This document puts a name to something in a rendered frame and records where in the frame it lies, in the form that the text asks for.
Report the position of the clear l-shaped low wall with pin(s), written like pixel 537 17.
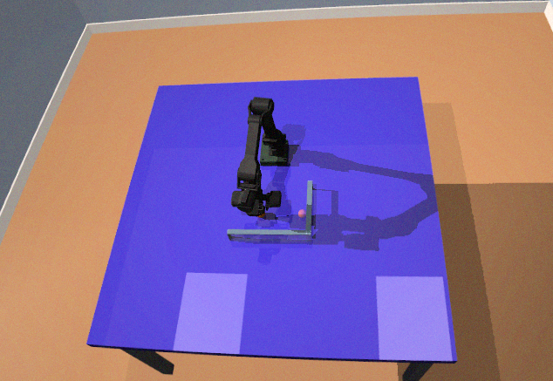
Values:
pixel 274 238

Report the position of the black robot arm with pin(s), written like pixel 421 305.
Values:
pixel 249 169

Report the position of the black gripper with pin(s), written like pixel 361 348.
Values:
pixel 273 199

